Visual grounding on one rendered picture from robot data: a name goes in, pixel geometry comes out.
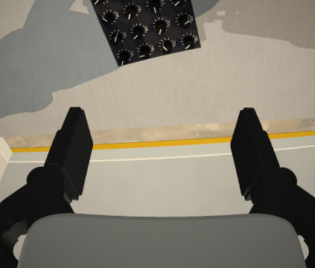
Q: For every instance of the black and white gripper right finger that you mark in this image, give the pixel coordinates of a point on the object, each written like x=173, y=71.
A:
x=272, y=189

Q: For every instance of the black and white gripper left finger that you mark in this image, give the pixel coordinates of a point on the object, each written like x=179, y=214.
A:
x=49, y=189

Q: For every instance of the black knob box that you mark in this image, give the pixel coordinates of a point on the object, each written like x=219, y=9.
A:
x=137, y=30

